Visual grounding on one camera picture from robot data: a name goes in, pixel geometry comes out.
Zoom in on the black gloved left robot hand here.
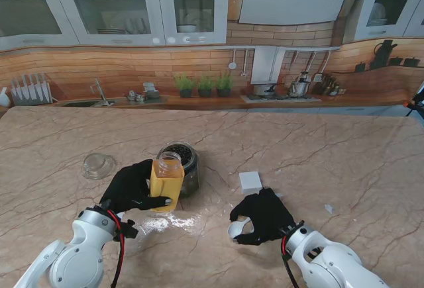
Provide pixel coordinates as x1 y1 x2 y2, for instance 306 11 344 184
99 159 173 215

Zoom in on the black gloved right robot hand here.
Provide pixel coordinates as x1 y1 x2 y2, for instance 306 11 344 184
229 187 297 246

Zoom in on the white plastic spoon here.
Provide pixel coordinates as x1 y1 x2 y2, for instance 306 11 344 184
227 218 252 239

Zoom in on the yellow coffee jar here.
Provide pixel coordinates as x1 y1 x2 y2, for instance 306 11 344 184
149 158 186 213

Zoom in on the white square jar lid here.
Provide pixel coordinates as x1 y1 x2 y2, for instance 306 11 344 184
238 171 263 195

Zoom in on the domed glass jar lid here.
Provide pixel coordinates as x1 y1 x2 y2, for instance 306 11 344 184
81 153 117 180

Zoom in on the glass jar with coffee beans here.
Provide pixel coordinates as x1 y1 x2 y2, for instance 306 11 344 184
156 141 200 199

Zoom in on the printed kitchen backdrop banner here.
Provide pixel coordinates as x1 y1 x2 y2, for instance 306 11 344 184
0 0 424 117

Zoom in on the black tripod with orange clip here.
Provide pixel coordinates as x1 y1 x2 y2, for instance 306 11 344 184
404 81 424 117

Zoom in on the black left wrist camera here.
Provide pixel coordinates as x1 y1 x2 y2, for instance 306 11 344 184
115 218 139 242

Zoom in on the red black right wrist cable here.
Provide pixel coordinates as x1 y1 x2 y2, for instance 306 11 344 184
280 234 301 288

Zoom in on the red black wrist cable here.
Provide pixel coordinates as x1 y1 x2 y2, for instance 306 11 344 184
105 209 127 288
280 234 301 288

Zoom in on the red black left wrist cable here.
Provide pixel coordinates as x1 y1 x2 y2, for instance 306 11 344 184
105 209 127 288

